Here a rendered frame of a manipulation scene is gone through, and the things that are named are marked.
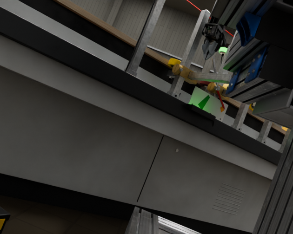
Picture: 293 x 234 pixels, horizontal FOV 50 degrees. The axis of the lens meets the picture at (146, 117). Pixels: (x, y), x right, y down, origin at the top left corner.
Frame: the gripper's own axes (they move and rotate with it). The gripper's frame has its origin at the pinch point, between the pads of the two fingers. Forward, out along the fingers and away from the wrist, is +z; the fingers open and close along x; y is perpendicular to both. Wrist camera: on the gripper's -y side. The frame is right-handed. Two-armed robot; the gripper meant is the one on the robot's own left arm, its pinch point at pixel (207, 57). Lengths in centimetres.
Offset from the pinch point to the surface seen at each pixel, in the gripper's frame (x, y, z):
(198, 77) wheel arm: 0.9, 2.5, 10.8
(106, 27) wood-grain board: -38.1, 30.8, 5.1
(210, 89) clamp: -1.2, -17.4, 10.1
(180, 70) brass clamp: -7.5, 5.7, 10.2
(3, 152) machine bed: -48, 48, 74
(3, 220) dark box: -3, 69, 83
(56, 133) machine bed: -41, 31, 59
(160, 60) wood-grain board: -26.3, -1.3, 5.2
